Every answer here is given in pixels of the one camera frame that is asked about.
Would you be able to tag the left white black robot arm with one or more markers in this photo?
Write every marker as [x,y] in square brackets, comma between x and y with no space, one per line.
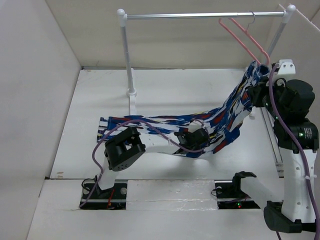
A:
[126,147]

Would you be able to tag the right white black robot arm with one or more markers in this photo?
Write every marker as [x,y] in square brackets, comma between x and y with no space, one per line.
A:
[298,143]

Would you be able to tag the blue white red patterned trousers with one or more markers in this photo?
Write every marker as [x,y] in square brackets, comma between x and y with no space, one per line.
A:
[222,123]

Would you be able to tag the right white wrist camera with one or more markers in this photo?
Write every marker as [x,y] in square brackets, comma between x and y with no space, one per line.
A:
[285,68]

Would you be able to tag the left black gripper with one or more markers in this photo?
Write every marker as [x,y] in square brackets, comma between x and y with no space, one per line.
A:
[197,148]

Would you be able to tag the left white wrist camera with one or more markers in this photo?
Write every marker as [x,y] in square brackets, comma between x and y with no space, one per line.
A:
[195,125]

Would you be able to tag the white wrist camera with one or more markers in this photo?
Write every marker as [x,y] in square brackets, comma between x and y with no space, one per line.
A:
[285,68]
[195,125]

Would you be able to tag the white metal clothes rack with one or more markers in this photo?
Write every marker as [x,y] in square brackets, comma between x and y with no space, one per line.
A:
[123,17]

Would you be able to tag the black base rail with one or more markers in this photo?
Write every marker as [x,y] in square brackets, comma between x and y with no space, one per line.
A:
[164,195]

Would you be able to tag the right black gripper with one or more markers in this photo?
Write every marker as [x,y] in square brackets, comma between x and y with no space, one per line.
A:
[256,91]

